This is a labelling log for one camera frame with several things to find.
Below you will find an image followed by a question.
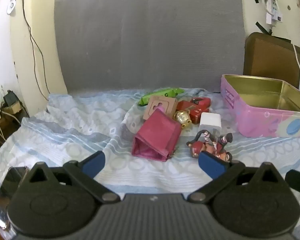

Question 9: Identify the pink tin box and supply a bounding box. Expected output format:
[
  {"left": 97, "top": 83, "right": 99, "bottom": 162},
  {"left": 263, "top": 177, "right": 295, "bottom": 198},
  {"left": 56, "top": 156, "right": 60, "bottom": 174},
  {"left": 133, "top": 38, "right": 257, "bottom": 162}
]
[{"left": 220, "top": 74, "right": 300, "bottom": 138}]

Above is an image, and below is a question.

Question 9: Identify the magenta pouch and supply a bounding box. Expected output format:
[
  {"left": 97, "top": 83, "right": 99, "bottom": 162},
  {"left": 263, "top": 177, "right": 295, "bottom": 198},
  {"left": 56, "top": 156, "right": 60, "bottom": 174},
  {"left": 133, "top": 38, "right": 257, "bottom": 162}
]
[{"left": 131, "top": 108, "right": 182, "bottom": 161}]

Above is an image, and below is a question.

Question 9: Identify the grey foam board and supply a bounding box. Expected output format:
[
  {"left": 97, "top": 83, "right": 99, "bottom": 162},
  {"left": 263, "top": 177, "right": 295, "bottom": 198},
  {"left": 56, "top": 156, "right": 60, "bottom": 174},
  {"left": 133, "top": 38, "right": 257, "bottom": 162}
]
[{"left": 53, "top": 0, "right": 246, "bottom": 96}]

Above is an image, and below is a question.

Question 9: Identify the dark box with cables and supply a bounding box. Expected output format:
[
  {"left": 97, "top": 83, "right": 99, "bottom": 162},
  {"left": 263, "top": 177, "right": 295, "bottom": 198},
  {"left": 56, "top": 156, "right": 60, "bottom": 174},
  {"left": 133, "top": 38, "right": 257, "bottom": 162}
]
[{"left": 0, "top": 85, "right": 25, "bottom": 130}]

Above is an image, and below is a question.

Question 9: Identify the thin black wall cable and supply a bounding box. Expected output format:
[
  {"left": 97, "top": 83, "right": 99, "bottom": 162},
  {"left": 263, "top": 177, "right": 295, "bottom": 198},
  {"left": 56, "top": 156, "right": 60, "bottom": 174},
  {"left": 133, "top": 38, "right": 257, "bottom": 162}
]
[{"left": 18, "top": 0, "right": 51, "bottom": 95}]

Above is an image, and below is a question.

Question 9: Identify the red toy figurine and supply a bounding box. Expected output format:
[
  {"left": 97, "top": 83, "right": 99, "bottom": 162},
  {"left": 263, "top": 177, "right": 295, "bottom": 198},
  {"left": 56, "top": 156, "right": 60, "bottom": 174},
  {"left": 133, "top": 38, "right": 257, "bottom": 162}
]
[{"left": 186, "top": 129, "right": 234, "bottom": 162}]

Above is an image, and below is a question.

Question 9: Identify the gold bell ornament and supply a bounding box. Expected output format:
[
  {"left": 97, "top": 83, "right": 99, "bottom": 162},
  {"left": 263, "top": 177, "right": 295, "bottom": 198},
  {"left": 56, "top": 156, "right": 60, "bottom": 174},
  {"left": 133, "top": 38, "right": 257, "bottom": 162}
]
[{"left": 174, "top": 109, "right": 192, "bottom": 128}]

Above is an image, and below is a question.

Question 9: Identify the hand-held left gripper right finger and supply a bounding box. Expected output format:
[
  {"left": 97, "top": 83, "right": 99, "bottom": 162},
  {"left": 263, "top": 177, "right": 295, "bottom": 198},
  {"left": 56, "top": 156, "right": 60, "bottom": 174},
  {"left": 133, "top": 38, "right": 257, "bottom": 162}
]
[{"left": 187, "top": 151, "right": 279, "bottom": 203}]

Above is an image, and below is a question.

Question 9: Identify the white power adapter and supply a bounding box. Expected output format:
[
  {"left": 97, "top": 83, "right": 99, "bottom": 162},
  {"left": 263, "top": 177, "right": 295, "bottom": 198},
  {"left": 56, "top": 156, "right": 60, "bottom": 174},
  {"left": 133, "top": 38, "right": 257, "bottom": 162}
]
[{"left": 266, "top": 14, "right": 283, "bottom": 25}]

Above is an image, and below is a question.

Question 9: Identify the brown cutout card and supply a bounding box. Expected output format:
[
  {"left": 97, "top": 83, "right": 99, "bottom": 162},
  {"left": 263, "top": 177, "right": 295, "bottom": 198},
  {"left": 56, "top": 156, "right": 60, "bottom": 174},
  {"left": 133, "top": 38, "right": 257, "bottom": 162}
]
[{"left": 143, "top": 95, "right": 178, "bottom": 120}]

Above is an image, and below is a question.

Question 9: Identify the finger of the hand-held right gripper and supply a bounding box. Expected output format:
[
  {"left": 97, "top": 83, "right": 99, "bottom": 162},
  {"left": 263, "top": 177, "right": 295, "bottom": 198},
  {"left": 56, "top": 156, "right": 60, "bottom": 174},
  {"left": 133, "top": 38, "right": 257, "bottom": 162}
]
[{"left": 285, "top": 169, "right": 300, "bottom": 195}]

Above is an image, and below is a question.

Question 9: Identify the brown cushion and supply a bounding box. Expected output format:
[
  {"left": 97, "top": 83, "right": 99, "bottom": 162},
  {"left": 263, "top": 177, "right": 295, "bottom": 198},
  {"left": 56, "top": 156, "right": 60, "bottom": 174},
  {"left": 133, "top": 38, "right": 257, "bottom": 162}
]
[{"left": 243, "top": 32, "right": 300, "bottom": 90}]

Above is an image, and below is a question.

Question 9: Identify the round white wall fixture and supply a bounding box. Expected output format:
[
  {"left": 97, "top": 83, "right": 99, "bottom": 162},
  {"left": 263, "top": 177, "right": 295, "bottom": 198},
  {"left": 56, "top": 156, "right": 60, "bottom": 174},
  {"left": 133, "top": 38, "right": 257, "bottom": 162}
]
[{"left": 7, "top": 0, "right": 17, "bottom": 15}]

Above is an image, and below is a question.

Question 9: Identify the white power strip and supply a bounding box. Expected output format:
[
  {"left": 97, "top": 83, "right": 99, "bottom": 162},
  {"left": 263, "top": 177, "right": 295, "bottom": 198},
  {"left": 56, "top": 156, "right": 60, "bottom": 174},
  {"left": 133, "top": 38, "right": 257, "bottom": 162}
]
[{"left": 265, "top": 0, "right": 282, "bottom": 15}]

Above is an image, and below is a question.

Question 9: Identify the blue patterned bedsheet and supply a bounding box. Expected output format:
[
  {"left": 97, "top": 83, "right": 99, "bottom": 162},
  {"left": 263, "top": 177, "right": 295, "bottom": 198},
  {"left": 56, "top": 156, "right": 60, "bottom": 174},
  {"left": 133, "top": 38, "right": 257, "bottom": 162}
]
[{"left": 0, "top": 87, "right": 300, "bottom": 240}]

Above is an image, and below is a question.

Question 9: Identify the white charger cube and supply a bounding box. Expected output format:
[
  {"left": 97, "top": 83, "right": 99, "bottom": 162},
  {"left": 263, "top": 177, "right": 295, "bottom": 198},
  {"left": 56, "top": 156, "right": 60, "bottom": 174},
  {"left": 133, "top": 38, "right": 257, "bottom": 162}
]
[{"left": 199, "top": 112, "right": 221, "bottom": 133}]

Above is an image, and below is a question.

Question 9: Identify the red box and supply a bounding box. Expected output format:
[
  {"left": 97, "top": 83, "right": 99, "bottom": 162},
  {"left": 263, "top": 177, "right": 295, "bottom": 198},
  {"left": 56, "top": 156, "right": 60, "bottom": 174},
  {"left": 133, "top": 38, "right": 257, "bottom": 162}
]
[{"left": 176, "top": 100, "right": 205, "bottom": 125}]

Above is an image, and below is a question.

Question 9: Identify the green packet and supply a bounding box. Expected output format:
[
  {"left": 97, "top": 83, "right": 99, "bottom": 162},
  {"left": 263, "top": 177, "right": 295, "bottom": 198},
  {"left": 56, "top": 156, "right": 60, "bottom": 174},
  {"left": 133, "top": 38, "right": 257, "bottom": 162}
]
[{"left": 138, "top": 87, "right": 184, "bottom": 106}]

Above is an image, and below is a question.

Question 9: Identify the short black tape strip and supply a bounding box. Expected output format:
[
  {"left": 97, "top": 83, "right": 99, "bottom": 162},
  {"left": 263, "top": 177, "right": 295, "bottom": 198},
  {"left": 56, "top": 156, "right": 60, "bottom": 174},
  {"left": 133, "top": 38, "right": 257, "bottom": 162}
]
[{"left": 255, "top": 21, "right": 273, "bottom": 35}]

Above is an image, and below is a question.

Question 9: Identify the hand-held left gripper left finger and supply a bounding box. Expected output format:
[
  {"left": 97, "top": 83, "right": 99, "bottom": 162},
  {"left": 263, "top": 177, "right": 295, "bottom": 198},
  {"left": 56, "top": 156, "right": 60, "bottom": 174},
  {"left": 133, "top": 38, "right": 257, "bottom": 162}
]
[{"left": 27, "top": 151, "right": 121, "bottom": 203}]

